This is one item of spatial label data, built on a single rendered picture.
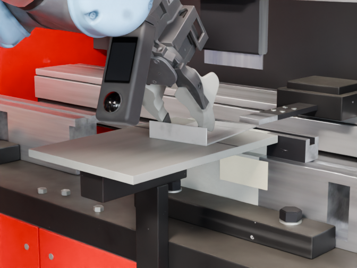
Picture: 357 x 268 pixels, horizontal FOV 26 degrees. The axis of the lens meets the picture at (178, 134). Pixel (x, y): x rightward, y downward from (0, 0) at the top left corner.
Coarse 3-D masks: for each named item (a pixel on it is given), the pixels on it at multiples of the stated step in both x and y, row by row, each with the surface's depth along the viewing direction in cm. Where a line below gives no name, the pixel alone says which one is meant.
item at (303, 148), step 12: (216, 120) 110; (276, 132) 103; (288, 132) 102; (276, 144) 101; (288, 144) 99; (300, 144) 98; (312, 144) 99; (276, 156) 101; (288, 156) 100; (300, 156) 99; (312, 156) 99
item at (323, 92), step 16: (304, 80) 123; (320, 80) 123; (336, 80) 123; (352, 80) 123; (288, 96) 122; (304, 96) 120; (320, 96) 118; (336, 96) 116; (352, 96) 117; (256, 112) 113; (272, 112) 113; (288, 112) 113; (304, 112) 116; (320, 112) 118; (336, 112) 116; (352, 112) 118
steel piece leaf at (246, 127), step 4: (216, 124) 106; (220, 124) 106; (224, 124) 106; (228, 124) 106; (232, 124) 106; (236, 124) 106; (240, 124) 106; (244, 124) 106; (236, 128) 103; (240, 128) 103; (244, 128) 103; (248, 128) 103; (252, 128) 104
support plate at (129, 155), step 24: (192, 120) 109; (72, 144) 95; (96, 144) 95; (120, 144) 95; (144, 144) 95; (168, 144) 95; (192, 144) 95; (216, 144) 95; (240, 144) 95; (264, 144) 98; (72, 168) 88; (96, 168) 85; (120, 168) 84; (144, 168) 84; (168, 168) 85
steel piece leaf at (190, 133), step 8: (152, 128) 98; (160, 128) 98; (168, 128) 97; (176, 128) 96; (184, 128) 96; (192, 128) 95; (200, 128) 94; (216, 128) 103; (224, 128) 103; (232, 128) 103; (152, 136) 98; (160, 136) 98; (168, 136) 97; (176, 136) 96; (184, 136) 96; (192, 136) 95; (200, 136) 94; (208, 136) 99; (216, 136) 99; (224, 136) 99; (200, 144) 95; (208, 144) 95
